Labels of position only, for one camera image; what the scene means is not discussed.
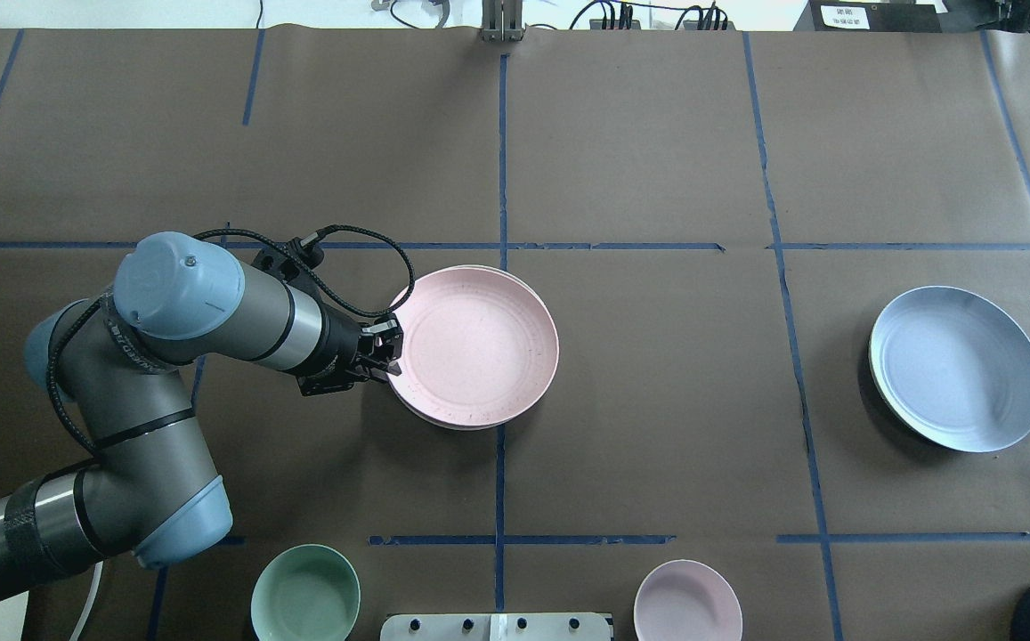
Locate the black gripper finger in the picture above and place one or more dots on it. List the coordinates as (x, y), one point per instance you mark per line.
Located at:
(381, 368)
(382, 333)

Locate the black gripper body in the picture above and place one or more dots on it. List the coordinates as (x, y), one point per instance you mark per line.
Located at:
(337, 343)

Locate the pink plate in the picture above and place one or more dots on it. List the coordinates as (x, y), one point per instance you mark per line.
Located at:
(475, 347)

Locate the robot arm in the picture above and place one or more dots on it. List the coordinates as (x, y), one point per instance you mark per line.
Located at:
(111, 367)

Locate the cream white plate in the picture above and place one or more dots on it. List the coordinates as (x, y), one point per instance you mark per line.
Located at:
(443, 418)

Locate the blue plate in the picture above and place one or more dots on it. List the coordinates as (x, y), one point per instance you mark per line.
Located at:
(953, 367)

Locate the green bowl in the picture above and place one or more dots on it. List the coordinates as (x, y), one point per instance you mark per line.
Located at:
(308, 592)

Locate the black box with label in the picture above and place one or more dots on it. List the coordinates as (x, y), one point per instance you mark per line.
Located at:
(868, 16)

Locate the pink bowl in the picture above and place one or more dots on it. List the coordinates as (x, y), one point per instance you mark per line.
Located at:
(686, 600)

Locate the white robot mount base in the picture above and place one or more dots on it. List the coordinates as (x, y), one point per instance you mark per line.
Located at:
(499, 626)

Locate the aluminium frame post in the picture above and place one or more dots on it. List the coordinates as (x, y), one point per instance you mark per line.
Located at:
(502, 21)

